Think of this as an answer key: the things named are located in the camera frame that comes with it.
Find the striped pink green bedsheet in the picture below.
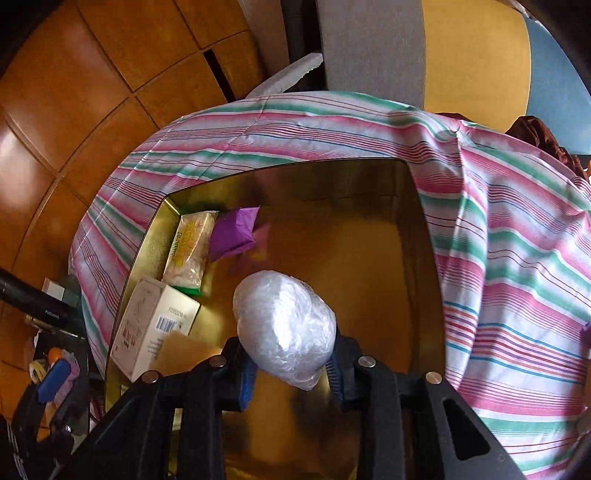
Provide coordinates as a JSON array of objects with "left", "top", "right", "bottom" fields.
[{"left": 69, "top": 92, "right": 590, "bottom": 479}]

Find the grey yellow blue headboard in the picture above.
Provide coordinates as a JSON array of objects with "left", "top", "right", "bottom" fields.
[{"left": 317, "top": 1, "right": 590, "bottom": 155}]

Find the wooden wardrobe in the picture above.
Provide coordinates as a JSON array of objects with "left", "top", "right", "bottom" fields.
[{"left": 0, "top": 0, "right": 264, "bottom": 416}]

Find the dark red cloth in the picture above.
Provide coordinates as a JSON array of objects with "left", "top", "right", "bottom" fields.
[{"left": 506, "top": 116, "right": 589, "bottom": 181}]

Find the white plastic ball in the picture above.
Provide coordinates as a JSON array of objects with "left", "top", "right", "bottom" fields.
[{"left": 232, "top": 270, "right": 338, "bottom": 391}]

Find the Weidan rice cracker packet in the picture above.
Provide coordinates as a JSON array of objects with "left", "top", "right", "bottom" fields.
[{"left": 161, "top": 211, "right": 218, "bottom": 296}]

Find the white pillow corner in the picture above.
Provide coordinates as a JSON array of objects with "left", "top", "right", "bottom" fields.
[{"left": 246, "top": 53, "right": 324, "bottom": 99}]

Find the white barcode carton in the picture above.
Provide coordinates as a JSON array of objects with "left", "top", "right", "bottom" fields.
[{"left": 110, "top": 277, "right": 200, "bottom": 382}]

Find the purple snack packet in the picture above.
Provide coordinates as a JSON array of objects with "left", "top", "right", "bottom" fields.
[{"left": 208, "top": 207, "right": 270, "bottom": 262}]

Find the gold metal tin box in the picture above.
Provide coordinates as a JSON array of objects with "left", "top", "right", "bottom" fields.
[{"left": 123, "top": 159, "right": 446, "bottom": 479}]

